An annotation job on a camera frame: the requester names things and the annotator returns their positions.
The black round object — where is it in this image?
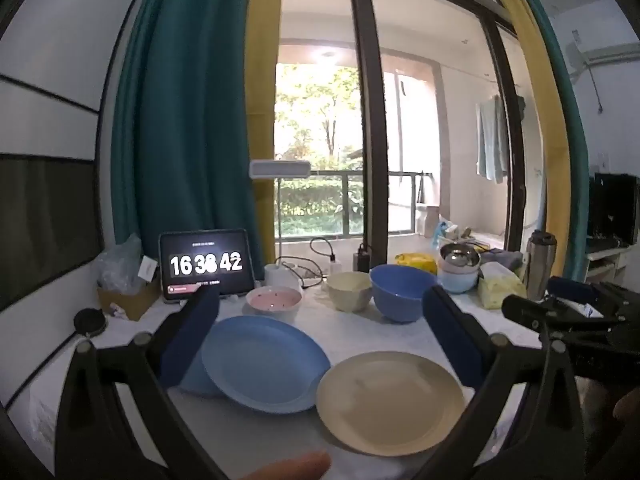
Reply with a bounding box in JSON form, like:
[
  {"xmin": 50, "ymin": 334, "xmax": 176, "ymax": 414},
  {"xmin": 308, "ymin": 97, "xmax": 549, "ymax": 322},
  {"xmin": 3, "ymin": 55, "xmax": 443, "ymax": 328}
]
[{"xmin": 74, "ymin": 308, "xmax": 108, "ymax": 336}]

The pink speckled bowl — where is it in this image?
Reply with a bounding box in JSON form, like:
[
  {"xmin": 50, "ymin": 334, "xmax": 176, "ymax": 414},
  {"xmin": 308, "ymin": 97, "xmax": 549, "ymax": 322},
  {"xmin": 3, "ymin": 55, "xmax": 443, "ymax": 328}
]
[{"xmin": 245, "ymin": 285, "xmax": 303, "ymax": 323}]

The cream bowl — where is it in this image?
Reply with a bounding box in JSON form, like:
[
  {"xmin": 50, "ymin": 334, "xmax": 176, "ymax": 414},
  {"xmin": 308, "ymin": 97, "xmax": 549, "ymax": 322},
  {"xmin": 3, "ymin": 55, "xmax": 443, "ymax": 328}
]
[{"xmin": 327, "ymin": 271, "xmax": 373, "ymax": 312}]

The beige plate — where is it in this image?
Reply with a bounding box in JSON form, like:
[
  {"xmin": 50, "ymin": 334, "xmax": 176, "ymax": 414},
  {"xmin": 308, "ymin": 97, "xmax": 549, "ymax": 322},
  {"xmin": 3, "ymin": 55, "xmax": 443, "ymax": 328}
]
[{"xmin": 316, "ymin": 351, "xmax": 467, "ymax": 457}]

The black tablet clock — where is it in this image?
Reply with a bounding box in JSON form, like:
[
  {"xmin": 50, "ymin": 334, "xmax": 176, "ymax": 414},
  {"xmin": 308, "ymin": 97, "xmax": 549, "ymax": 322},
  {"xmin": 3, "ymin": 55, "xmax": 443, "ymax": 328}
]
[{"xmin": 159, "ymin": 229, "xmax": 256, "ymax": 306}]

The black monitor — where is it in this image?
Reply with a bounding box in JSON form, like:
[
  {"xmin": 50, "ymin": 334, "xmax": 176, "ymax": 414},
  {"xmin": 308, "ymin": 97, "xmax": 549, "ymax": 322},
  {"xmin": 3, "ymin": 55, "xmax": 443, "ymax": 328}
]
[{"xmin": 590, "ymin": 172, "xmax": 640, "ymax": 246}]

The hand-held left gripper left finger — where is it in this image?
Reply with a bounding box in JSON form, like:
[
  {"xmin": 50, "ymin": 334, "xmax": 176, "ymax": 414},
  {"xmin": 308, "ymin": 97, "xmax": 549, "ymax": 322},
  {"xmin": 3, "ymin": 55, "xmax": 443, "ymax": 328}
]
[{"xmin": 54, "ymin": 286, "xmax": 231, "ymax": 480}]

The teal curtain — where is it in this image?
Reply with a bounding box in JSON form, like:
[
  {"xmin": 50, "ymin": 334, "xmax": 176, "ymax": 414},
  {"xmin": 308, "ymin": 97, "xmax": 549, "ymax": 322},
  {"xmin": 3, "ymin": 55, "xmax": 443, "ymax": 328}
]
[
  {"xmin": 512, "ymin": 0, "xmax": 591, "ymax": 281},
  {"xmin": 111, "ymin": 0, "xmax": 266, "ymax": 281}
]

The person's right hand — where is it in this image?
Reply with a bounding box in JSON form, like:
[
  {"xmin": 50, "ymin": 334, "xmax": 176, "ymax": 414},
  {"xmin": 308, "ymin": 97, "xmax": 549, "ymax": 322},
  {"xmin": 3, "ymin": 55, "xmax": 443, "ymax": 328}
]
[{"xmin": 614, "ymin": 394, "xmax": 640, "ymax": 423}]

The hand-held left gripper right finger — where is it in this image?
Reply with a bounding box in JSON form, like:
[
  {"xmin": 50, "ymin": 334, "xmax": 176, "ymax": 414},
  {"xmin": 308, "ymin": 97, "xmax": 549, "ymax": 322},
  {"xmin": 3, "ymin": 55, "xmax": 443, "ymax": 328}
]
[{"xmin": 422, "ymin": 285, "xmax": 588, "ymax": 480}]

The black charger cable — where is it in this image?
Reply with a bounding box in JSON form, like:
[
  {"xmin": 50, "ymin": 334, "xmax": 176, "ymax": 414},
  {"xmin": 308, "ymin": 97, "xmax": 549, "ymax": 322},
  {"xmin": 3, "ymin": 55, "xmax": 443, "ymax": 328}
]
[{"xmin": 309, "ymin": 237, "xmax": 337, "ymax": 262}]

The white basket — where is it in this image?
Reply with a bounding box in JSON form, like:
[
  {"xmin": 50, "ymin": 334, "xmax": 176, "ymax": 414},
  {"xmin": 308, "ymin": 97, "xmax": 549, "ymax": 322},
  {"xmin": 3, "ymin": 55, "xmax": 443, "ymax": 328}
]
[{"xmin": 442, "ymin": 222, "xmax": 476, "ymax": 246}]

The light blue bowl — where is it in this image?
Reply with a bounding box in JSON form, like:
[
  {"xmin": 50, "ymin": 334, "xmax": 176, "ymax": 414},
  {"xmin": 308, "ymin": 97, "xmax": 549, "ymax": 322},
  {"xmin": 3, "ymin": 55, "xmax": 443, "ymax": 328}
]
[{"xmin": 440, "ymin": 267, "xmax": 481, "ymax": 294}]

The person's left hand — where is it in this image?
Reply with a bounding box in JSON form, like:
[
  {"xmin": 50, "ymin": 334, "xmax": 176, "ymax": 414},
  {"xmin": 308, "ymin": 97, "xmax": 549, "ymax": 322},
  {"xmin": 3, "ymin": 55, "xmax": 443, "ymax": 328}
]
[{"xmin": 240, "ymin": 452, "xmax": 332, "ymax": 480}]

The black lamp cable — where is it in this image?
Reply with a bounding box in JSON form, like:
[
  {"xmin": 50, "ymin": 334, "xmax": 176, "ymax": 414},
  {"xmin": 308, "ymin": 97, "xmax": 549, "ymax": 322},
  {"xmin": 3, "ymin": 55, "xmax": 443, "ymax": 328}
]
[{"xmin": 275, "ymin": 257, "xmax": 327, "ymax": 282}]

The white desk lamp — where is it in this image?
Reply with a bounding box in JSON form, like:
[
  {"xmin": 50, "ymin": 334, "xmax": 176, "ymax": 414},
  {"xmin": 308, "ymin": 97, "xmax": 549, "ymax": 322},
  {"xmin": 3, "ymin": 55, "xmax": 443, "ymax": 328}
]
[{"xmin": 249, "ymin": 160, "xmax": 312, "ymax": 293}]

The yellow tissue pack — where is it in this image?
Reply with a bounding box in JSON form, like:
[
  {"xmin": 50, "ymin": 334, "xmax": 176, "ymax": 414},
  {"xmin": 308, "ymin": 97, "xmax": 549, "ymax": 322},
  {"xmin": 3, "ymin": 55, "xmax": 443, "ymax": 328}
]
[{"xmin": 477, "ymin": 261, "xmax": 527, "ymax": 310}]

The steel thermos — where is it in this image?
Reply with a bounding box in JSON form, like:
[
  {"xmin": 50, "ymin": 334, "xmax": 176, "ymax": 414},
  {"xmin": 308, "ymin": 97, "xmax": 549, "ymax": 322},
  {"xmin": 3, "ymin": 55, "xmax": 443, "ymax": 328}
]
[{"xmin": 525, "ymin": 230, "xmax": 558, "ymax": 301}]

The pink steel-lined bowl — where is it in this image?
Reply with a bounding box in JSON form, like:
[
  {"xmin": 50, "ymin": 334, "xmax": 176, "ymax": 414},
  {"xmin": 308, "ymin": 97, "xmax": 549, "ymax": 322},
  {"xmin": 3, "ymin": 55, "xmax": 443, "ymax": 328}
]
[{"xmin": 439, "ymin": 242, "xmax": 482, "ymax": 276}]

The light blue plate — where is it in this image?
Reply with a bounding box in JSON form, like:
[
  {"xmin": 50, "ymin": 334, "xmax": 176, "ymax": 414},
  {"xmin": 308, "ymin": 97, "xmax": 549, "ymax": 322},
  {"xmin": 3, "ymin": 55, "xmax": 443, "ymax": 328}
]
[{"xmin": 201, "ymin": 315, "xmax": 332, "ymax": 415}]

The light blue hanging towel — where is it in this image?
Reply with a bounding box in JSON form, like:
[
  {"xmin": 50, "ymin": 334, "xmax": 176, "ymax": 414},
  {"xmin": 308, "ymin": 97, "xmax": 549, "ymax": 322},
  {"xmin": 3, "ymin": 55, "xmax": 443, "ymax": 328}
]
[{"xmin": 475, "ymin": 95, "xmax": 510, "ymax": 184}]

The balcony railing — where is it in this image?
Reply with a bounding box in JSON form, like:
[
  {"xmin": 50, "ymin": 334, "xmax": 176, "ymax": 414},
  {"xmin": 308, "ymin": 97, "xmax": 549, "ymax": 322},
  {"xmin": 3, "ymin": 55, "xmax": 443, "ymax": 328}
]
[{"xmin": 277, "ymin": 170, "xmax": 441, "ymax": 236}]

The dark door frame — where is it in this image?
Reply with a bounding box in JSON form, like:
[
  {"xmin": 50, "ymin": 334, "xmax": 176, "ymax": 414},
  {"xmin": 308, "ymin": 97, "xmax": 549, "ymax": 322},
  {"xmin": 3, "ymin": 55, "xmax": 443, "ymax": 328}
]
[{"xmin": 350, "ymin": 0, "xmax": 391, "ymax": 266}]

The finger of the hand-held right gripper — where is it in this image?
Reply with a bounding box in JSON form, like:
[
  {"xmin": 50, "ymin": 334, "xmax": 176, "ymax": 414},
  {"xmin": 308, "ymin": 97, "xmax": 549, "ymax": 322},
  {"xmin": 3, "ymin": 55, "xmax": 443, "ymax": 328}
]
[
  {"xmin": 546, "ymin": 276, "xmax": 608, "ymax": 311},
  {"xmin": 501, "ymin": 294, "xmax": 568, "ymax": 333}
]

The yellow wipes packet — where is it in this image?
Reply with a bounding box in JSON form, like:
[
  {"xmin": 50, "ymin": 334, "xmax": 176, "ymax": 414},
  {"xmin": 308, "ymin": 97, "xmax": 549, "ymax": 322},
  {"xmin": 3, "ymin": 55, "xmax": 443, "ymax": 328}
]
[{"xmin": 395, "ymin": 252, "xmax": 438, "ymax": 273}]

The white air conditioner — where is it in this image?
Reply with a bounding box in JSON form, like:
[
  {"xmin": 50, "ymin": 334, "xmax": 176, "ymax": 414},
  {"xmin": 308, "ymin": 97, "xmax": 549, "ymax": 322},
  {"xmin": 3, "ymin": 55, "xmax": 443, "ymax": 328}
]
[{"xmin": 565, "ymin": 42, "xmax": 640, "ymax": 68}]

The yellow curtain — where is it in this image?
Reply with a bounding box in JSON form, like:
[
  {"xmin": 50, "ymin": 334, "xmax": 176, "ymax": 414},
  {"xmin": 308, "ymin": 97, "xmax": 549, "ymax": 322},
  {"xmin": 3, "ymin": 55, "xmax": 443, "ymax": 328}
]
[
  {"xmin": 480, "ymin": 0, "xmax": 571, "ymax": 281},
  {"xmin": 245, "ymin": 0, "xmax": 283, "ymax": 261}
]

